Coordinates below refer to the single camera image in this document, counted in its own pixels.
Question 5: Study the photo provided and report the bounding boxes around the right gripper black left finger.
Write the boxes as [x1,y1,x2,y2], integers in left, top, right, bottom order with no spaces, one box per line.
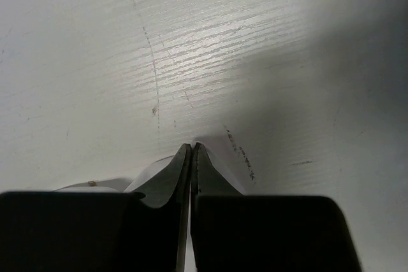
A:
[1,144,191,271]

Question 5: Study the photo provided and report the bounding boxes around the white t shirt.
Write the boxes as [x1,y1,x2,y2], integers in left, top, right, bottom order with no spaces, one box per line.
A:
[52,124,258,272]

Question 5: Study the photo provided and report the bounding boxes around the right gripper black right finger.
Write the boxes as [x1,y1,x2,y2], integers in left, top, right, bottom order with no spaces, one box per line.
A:
[191,143,361,271]

